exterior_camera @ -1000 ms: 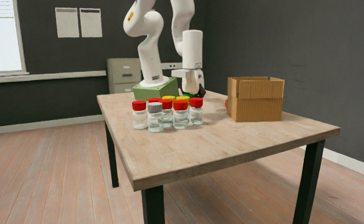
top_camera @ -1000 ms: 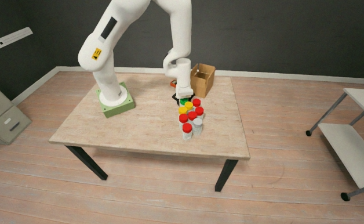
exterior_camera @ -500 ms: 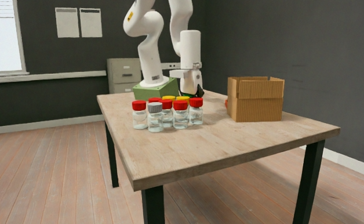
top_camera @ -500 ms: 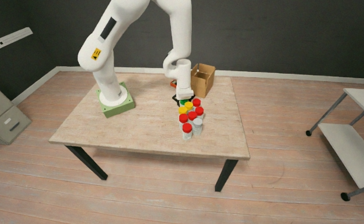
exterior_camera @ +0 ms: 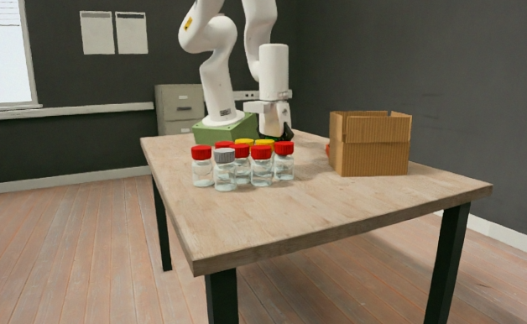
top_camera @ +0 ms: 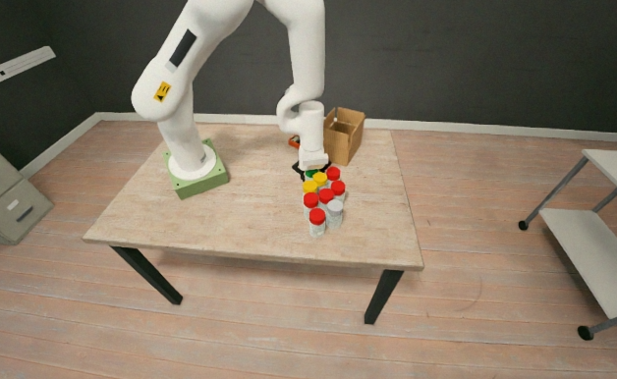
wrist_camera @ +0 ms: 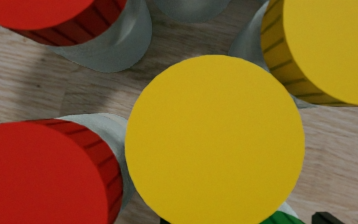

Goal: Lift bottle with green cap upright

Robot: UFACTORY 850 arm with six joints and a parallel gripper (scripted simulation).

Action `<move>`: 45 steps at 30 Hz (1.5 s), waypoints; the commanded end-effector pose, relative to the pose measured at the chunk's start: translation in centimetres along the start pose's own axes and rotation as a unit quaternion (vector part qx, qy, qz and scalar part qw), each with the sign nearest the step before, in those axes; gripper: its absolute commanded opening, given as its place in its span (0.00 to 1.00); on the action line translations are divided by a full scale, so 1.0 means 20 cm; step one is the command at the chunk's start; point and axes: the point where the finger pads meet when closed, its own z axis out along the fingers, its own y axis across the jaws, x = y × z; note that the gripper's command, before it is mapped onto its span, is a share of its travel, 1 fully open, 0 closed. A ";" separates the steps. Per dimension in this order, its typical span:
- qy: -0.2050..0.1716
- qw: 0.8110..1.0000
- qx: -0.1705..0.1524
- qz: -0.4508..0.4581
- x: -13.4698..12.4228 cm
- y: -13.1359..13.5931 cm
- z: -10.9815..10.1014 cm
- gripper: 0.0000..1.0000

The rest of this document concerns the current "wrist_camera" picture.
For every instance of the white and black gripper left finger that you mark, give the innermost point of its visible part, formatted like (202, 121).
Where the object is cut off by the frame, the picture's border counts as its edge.
(163, 221)

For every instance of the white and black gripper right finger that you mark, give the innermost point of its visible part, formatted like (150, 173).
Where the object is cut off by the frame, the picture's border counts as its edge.
(324, 217)

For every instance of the yellow bottle cap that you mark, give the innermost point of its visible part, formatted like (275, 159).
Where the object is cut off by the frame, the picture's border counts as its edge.
(309, 46)
(214, 139)

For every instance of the bottle with green cap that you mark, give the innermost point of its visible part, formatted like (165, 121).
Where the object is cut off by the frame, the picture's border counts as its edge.
(285, 214)

